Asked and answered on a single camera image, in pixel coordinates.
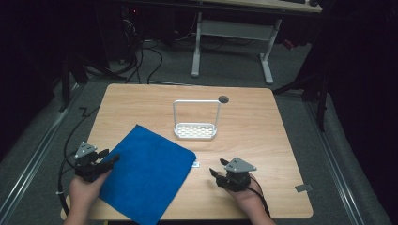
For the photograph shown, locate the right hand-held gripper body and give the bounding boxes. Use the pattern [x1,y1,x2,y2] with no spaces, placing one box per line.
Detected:
[216,157,258,193]

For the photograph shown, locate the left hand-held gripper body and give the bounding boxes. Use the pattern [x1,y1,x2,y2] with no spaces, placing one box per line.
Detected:
[73,141,104,183]

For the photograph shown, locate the blue towel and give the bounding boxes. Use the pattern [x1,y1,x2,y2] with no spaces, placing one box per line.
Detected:
[98,124,197,225]

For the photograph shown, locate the white towel rack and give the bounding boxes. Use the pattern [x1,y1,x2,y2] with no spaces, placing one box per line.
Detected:
[172,99,222,141]

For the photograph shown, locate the person's right hand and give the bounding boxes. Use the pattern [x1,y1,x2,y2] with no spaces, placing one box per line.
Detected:
[227,176,266,216]

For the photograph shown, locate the person's left hand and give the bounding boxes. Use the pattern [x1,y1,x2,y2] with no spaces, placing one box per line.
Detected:
[68,170,112,211]

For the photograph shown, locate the grey tape piece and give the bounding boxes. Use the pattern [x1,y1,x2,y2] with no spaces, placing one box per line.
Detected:
[295,183,314,193]

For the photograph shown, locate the black metal stand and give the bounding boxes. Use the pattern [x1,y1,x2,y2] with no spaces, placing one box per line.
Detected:
[58,46,126,113]
[272,55,332,132]

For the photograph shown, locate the white-legged desk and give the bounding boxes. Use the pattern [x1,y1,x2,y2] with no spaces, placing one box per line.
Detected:
[130,0,323,85]

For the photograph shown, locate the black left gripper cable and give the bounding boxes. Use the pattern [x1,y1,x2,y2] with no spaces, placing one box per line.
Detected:
[56,106,100,217]

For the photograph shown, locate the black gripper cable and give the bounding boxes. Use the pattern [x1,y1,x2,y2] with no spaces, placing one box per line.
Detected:
[249,173,272,218]
[56,106,100,217]

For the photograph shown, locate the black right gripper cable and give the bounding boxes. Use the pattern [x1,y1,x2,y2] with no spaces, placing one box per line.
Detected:
[249,173,272,218]

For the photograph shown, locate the black floor cables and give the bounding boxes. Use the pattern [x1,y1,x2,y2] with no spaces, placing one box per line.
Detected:
[106,18,201,84]

